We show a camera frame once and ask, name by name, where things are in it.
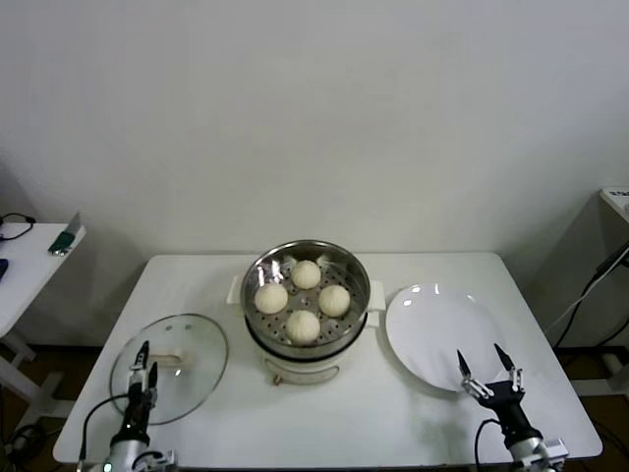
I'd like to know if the white side table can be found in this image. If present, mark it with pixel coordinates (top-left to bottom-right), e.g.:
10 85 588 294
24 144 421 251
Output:
0 221 89 419

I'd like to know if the green handled metal tool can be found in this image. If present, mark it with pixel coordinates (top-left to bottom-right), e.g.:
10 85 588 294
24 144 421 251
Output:
47 211 83 256

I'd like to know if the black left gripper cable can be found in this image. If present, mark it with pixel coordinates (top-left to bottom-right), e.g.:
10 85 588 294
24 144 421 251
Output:
78 391 132 466

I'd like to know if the white cabinet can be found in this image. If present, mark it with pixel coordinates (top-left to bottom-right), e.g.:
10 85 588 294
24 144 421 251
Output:
552 186 629 348

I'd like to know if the white power cable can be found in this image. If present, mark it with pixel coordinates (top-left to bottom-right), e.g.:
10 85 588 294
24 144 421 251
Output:
547 274 599 335

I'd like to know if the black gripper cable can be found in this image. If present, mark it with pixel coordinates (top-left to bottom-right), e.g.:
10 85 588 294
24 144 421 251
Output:
78 391 132 466
473 417 503 472

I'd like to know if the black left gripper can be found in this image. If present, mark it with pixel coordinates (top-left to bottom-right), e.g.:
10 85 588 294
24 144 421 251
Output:
124 340 160 443

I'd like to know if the black cable on side table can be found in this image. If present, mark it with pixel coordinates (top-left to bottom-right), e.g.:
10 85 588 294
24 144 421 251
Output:
0 211 36 242

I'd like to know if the black power adapter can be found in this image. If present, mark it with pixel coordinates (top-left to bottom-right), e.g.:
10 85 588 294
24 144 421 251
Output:
596 245 629 279

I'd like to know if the white round plate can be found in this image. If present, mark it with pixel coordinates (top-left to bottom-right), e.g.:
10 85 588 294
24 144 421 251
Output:
385 283 507 393

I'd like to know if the steel steamer basket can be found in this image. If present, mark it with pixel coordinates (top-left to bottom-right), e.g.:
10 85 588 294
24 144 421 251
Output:
226 239 387 356

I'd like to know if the glass lid with cream handle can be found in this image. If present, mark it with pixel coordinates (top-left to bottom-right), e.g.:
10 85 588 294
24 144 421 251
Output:
108 313 230 425

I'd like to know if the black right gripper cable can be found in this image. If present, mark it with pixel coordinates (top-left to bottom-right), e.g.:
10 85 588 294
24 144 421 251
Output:
473 417 503 472

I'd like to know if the floor power strip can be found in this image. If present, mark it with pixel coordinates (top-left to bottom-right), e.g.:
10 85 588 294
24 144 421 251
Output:
0 422 50 463

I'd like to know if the white electric cooker pot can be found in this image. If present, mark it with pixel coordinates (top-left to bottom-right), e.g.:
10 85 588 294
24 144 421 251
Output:
244 307 382 387

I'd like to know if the white steamed baozi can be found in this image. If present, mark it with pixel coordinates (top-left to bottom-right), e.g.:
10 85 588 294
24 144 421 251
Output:
285 309 321 345
292 259 323 290
317 284 352 318
254 283 290 315

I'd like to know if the black power cable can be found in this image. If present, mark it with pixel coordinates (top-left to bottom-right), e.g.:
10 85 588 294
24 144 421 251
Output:
557 274 629 348

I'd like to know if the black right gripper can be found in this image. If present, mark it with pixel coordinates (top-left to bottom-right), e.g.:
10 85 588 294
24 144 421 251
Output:
456 342 536 443

